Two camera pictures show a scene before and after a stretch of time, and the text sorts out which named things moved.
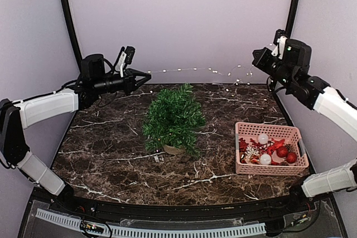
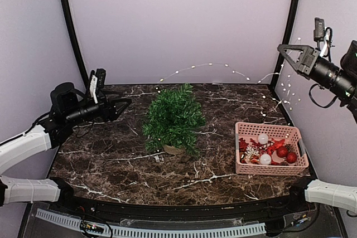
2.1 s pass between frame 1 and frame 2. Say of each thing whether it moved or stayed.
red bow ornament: stayed
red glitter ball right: stayed
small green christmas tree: stayed
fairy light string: moved
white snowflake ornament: stayed
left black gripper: moved
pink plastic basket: stayed
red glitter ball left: stayed
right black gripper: moved
